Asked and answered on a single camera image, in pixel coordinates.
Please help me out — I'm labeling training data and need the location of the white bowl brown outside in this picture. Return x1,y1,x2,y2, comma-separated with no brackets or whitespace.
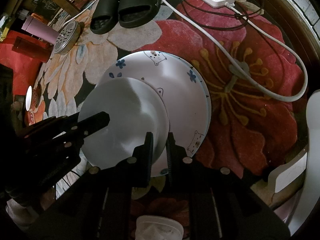
25,85,42,111
78,77,169,169

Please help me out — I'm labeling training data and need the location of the large white bear plate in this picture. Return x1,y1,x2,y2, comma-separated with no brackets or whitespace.
97,50,211,177

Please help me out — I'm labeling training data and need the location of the red bag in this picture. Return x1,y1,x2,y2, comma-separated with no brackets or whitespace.
1,30,46,95

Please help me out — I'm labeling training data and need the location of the white furniture piece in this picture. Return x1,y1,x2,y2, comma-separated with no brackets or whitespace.
268,90,319,235

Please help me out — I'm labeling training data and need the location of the round metal perforated tin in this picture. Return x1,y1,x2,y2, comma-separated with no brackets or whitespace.
53,21,81,55

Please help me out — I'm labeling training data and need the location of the pink tumbler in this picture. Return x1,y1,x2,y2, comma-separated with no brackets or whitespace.
21,16,59,44

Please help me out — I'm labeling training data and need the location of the black slipper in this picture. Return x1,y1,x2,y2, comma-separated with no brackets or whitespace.
118,0,161,29
89,0,120,35

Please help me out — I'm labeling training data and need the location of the floral round rug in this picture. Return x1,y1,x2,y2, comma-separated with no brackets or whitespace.
15,0,311,240

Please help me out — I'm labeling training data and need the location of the white power cable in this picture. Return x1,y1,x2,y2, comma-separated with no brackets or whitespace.
62,0,309,103

